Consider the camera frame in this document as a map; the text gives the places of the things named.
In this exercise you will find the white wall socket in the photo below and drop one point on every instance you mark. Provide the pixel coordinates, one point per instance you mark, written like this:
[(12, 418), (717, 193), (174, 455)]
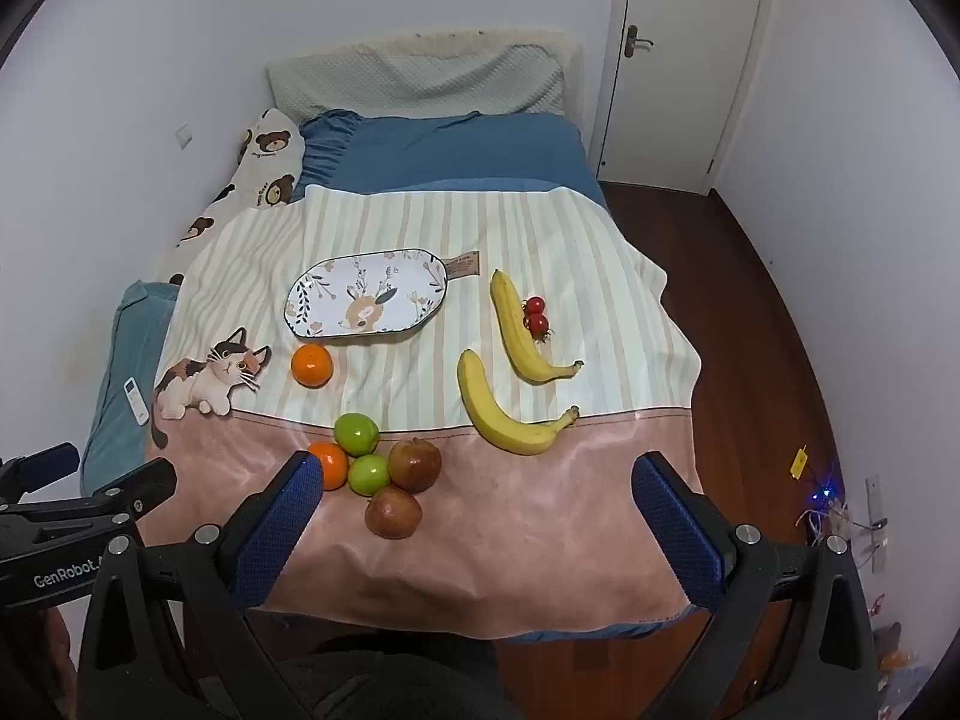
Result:
[(184, 137)]

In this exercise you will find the white door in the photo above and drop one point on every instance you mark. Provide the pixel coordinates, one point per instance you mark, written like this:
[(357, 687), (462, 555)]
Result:
[(690, 52)]

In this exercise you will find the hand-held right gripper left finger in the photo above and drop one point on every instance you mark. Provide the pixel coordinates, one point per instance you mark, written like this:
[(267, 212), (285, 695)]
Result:
[(277, 532)]

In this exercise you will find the white remote control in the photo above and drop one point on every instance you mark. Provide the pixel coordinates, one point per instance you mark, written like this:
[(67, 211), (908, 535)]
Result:
[(136, 400)]

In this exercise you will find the cream fuzzy cloth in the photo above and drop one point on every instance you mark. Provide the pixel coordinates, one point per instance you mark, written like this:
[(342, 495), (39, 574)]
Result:
[(540, 41)]

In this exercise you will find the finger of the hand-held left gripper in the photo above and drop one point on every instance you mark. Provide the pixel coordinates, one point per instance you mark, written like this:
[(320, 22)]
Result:
[(139, 487), (45, 461)]

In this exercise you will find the orange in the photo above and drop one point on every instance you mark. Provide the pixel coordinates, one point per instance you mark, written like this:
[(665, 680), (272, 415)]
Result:
[(334, 465), (311, 365)]

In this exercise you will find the striped cat print blanket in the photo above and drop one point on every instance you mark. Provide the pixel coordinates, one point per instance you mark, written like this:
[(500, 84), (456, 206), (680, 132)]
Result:
[(525, 525)]

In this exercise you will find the grey dotted pillow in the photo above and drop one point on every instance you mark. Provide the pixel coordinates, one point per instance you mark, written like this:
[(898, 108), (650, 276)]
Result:
[(420, 82)]

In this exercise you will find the blue bed sheet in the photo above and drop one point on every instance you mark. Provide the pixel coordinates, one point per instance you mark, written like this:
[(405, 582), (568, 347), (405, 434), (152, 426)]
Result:
[(465, 154)]

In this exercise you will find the red cherry tomato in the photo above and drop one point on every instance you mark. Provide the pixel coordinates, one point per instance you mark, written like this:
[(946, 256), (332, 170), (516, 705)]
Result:
[(535, 305), (538, 326)]

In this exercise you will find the yellow banana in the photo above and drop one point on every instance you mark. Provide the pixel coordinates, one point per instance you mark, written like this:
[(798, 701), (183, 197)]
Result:
[(487, 412), (517, 337)]

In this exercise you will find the yellow tag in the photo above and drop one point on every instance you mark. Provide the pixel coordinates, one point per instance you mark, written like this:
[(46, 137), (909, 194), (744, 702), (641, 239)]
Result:
[(799, 463)]

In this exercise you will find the floral oval plate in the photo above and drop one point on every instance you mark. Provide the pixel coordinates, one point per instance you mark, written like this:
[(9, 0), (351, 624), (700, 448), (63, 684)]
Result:
[(367, 296)]

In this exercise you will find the person's dark clothing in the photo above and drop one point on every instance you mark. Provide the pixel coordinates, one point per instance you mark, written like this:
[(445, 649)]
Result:
[(405, 679)]

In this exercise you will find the brown cloth label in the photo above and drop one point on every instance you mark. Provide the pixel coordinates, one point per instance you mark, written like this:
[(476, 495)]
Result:
[(461, 264)]

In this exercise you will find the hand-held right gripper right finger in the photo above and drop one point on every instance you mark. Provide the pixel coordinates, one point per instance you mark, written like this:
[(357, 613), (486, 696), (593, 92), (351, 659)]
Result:
[(679, 532)]

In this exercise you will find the green apple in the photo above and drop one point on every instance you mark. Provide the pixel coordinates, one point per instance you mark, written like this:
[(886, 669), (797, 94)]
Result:
[(369, 474), (356, 431)]

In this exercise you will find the bear print pillow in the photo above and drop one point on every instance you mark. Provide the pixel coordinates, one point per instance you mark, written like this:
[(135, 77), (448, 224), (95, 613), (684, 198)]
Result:
[(266, 154)]

